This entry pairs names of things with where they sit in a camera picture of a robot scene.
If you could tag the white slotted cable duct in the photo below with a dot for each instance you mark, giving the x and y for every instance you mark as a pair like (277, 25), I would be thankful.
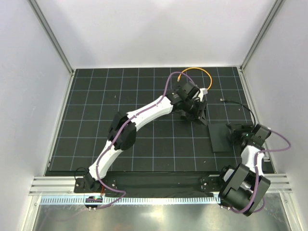
(95, 200)

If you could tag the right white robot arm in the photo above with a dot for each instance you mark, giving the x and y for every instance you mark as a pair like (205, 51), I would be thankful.
(242, 188)

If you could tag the black grid cutting mat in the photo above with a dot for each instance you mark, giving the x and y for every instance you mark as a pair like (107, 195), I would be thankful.
(166, 144)

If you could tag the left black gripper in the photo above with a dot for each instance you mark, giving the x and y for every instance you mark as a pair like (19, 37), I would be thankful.
(201, 109)

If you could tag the aluminium front rail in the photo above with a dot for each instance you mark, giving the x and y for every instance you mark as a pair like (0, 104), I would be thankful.
(66, 185)

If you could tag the aluminium frame post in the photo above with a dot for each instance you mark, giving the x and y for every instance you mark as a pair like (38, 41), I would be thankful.
(262, 32)
(50, 34)

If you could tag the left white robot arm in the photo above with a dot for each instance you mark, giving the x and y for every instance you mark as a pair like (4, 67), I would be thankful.
(122, 135)

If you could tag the black power adapter with cord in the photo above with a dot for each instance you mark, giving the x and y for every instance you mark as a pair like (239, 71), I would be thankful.
(186, 116)

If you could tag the left aluminium frame post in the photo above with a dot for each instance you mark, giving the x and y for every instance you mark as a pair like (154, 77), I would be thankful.
(50, 34)

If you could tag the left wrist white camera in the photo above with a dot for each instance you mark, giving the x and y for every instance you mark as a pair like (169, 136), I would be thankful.
(202, 94)

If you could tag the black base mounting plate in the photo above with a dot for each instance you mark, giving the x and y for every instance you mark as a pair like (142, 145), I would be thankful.
(163, 184)

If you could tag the black network switch box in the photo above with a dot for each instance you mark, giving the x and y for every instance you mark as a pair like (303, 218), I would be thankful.
(219, 136)

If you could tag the right aluminium frame post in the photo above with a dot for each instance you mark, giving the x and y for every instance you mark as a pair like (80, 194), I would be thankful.
(262, 32)

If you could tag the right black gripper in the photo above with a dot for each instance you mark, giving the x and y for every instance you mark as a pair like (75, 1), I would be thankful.
(237, 129)

